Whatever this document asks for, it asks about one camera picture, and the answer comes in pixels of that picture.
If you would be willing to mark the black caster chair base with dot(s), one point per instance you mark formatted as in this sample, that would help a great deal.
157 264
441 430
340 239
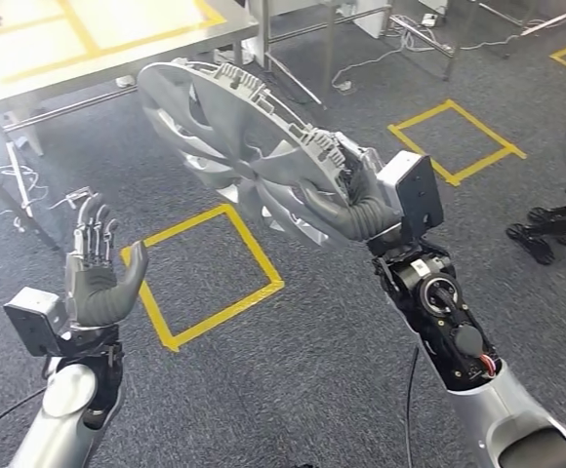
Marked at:
556 223

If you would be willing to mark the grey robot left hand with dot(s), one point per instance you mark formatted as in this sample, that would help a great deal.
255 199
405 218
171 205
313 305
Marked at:
92 297

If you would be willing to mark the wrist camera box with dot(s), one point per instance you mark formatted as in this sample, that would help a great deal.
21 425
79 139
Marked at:
34 320
415 194

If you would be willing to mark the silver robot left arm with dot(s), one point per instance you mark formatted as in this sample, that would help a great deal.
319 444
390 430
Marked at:
63 400

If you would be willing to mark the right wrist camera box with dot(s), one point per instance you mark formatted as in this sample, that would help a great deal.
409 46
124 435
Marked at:
415 194

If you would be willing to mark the white power strip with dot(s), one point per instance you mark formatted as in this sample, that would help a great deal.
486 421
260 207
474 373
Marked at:
431 19

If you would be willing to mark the silver plastic hubcap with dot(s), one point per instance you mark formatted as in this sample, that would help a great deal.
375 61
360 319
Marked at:
244 123

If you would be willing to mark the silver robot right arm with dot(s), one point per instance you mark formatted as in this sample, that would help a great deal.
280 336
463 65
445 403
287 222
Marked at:
488 407

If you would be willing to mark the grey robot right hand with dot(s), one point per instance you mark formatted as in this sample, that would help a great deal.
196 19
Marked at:
371 216

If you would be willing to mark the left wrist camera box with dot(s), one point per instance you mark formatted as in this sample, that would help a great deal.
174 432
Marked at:
34 320

